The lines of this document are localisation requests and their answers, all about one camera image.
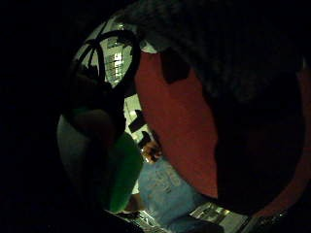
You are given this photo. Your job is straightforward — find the black box-shaped object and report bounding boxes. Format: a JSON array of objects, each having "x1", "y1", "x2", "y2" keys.
[{"x1": 128, "y1": 110, "x2": 148, "y2": 134}]

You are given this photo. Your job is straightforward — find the the person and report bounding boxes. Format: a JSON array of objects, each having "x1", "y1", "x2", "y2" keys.
[{"x1": 124, "y1": 130, "x2": 225, "y2": 233}]

